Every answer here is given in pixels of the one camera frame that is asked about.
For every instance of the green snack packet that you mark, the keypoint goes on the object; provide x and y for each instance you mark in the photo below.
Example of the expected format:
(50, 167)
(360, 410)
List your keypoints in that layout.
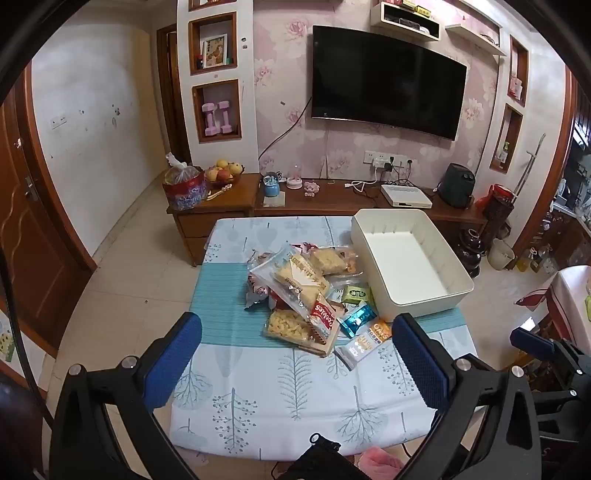
(356, 294)

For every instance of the green bottle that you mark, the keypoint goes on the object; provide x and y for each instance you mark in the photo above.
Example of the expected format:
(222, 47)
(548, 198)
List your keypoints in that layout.
(503, 152)

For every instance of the blue cup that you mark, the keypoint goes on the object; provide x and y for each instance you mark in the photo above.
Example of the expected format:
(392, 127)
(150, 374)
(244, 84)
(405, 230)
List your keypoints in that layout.
(271, 187)

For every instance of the red label cookie packet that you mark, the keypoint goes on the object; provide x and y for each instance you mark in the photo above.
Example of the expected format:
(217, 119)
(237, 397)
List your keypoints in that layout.
(323, 323)

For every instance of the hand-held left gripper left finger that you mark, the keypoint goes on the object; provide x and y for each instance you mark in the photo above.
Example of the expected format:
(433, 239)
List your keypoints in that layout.
(178, 364)

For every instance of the wooden television cabinet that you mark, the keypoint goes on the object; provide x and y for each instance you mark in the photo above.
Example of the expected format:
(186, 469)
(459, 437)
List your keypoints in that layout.
(323, 201)

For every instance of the black flat screen television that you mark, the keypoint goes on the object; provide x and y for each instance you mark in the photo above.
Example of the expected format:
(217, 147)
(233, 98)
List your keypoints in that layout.
(388, 78)

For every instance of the red and white snack packet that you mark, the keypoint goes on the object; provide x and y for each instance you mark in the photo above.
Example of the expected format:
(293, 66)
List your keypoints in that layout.
(258, 290)

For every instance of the white set-top box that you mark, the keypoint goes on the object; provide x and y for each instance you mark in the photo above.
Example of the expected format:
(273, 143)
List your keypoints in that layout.
(406, 196)

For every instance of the pink dumbbell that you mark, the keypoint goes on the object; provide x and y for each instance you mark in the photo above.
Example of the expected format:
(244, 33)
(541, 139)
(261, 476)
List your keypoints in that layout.
(225, 117)
(210, 119)

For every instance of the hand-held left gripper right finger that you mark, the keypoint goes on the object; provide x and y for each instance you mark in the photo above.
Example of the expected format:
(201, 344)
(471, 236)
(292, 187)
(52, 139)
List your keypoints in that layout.
(420, 364)

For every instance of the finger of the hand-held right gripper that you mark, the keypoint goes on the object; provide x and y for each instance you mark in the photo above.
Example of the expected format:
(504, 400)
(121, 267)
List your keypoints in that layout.
(531, 340)

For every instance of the brown ceramic jar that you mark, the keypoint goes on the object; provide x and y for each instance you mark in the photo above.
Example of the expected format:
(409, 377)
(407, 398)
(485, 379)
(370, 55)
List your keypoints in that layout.
(471, 254)

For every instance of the white wall sockets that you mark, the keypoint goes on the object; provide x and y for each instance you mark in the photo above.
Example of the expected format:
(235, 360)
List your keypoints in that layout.
(388, 159)

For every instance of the red bag on dark basket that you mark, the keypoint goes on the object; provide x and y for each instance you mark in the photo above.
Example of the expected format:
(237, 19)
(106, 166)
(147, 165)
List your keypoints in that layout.
(498, 203)

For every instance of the clear packet of golden cookies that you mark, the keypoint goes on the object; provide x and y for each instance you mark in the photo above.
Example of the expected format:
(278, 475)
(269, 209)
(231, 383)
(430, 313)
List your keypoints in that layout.
(352, 263)

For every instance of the small pink ornament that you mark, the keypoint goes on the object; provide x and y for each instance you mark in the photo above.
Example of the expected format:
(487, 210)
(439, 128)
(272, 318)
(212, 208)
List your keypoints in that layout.
(294, 181)

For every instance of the clear packet of rice cake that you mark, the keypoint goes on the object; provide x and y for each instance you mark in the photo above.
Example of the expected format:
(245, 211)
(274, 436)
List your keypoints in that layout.
(328, 261)

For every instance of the orange and grey snack packet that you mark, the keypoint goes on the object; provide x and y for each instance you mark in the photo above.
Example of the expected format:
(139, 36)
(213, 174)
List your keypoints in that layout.
(364, 344)

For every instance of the white plastic storage box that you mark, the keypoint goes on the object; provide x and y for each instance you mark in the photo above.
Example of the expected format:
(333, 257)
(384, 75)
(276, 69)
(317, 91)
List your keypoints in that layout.
(406, 258)

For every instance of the clear packet of pale cake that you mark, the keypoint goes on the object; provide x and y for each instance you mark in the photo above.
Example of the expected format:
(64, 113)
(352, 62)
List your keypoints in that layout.
(295, 277)

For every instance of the white picture frame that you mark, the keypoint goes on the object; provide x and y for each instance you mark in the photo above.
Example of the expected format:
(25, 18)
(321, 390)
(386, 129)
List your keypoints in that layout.
(214, 51)

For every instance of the brown wooden door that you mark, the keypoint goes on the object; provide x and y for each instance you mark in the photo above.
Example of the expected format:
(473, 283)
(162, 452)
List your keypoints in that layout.
(32, 240)

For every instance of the black air fryer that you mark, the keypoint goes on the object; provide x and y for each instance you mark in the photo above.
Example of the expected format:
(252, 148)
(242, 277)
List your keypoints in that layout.
(456, 184)

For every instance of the white bucket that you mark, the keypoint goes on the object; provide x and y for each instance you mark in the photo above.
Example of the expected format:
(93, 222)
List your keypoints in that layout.
(501, 254)

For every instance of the bowl of fruit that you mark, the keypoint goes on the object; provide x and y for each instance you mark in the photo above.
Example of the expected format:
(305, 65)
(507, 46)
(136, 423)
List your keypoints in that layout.
(224, 174)

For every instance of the clear packet of yellow puffs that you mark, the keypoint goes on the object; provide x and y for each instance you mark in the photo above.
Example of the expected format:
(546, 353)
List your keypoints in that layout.
(286, 326)

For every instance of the white wall shelf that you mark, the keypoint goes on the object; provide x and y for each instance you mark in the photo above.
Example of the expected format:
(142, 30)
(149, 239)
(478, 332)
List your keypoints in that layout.
(404, 21)

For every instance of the teal snack packet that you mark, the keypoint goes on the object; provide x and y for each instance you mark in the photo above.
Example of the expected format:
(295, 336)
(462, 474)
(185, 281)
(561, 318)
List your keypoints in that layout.
(356, 319)

